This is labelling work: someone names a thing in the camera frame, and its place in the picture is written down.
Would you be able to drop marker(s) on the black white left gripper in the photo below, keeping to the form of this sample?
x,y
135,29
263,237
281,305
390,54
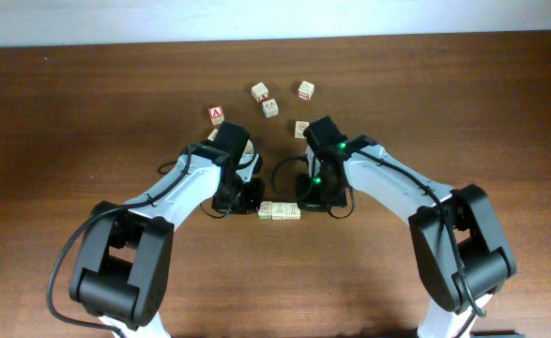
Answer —
x,y
252,202

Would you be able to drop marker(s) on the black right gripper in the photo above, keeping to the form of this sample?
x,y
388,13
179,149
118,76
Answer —
x,y
320,201

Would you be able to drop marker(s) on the wooden block green R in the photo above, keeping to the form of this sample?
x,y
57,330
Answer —
x,y
265,210
278,211

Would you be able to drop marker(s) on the wooden block red I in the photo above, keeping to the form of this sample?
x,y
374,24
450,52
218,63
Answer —
x,y
292,211

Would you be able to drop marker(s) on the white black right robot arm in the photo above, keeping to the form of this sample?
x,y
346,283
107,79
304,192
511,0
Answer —
x,y
461,250

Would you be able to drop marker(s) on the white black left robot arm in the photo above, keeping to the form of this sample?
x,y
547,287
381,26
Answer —
x,y
122,269

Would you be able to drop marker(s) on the wooden block blue S K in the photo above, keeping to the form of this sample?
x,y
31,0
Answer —
x,y
249,148

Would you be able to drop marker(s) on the wooden block green side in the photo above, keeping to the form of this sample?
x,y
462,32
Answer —
x,y
212,135

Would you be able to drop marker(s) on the wooden block red Q M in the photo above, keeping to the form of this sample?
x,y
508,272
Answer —
x,y
300,127

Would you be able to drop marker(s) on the wooden block red A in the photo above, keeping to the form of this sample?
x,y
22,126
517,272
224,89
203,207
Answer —
x,y
216,114

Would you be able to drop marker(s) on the wooden block blue 5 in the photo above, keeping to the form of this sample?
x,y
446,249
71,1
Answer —
x,y
270,108

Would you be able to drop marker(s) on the wooden block red edge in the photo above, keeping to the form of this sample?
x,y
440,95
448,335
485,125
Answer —
x,y
305,90

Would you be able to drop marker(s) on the wooden block red leaf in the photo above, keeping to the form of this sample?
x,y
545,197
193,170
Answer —
x,y
260,92

